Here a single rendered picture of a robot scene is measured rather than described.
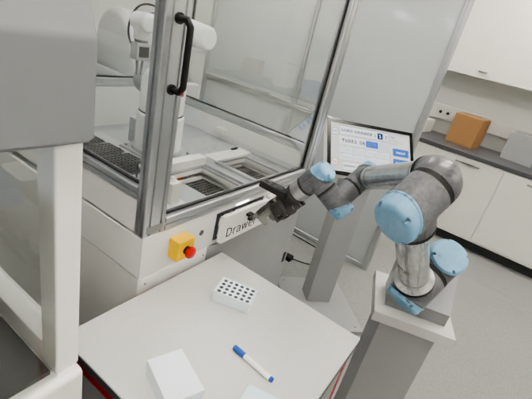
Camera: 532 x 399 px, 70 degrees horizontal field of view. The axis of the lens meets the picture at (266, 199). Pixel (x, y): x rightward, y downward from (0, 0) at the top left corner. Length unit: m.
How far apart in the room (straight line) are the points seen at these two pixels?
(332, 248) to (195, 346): 1.41
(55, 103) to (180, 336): 0.75
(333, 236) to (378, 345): 0.90
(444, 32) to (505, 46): 1.64
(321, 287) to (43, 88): 2.17
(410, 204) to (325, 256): 1.52
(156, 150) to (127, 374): 0.55
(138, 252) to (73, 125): 0.67
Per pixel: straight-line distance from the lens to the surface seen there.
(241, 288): 1.26
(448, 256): 1.30
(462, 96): 4.76
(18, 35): 0.52
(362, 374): 1.68
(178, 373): 0.98
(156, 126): 1.01
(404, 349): 1.58
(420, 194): 0.90
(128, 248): 1.22
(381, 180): 1.17
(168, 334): 1.13
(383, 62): 2.89
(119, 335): 1.12
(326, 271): 2.44
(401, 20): 2.89
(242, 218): 1.45
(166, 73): 1.00
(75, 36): 0.55
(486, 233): 4.21
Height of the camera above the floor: 1.56
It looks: 24 degrees down
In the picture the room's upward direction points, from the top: 14 degrees clockwise
